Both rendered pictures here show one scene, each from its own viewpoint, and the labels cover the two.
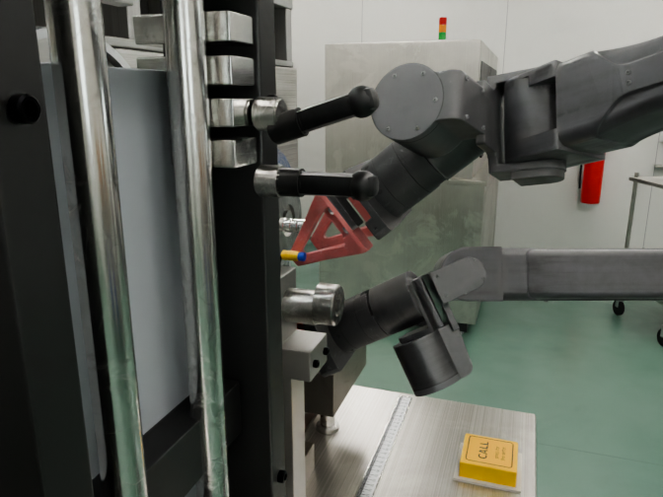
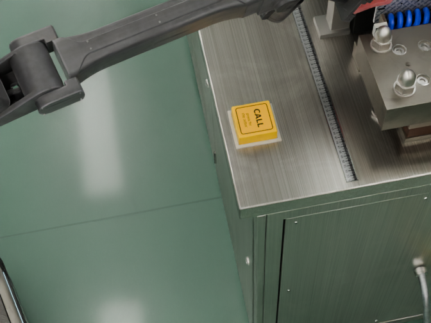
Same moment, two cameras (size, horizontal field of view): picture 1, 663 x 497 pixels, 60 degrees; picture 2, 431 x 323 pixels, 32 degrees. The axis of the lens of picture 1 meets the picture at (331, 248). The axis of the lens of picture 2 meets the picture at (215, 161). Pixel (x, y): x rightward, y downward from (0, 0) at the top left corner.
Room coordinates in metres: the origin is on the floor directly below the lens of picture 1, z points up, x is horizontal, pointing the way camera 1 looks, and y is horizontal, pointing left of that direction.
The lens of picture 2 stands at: (1.32, -0.60, 2.04)
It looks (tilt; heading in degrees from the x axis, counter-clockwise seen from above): 59 degrees down; 155
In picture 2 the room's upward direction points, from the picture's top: 5 degrees counter-clockwise
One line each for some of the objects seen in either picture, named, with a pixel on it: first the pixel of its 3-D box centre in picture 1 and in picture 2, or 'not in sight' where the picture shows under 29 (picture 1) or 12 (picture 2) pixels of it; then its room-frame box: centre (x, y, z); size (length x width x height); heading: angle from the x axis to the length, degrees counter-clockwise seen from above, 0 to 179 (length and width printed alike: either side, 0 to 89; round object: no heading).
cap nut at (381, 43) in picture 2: not in sight; (382, 36); (0.70, 0.02, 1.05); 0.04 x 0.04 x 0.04
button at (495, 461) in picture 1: (488, 459); (254, 122); (0.66, -0.21, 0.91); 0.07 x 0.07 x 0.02; 71
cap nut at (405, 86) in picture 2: not in sight; (406, 80); (0.80, 0.00, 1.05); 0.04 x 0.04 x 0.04
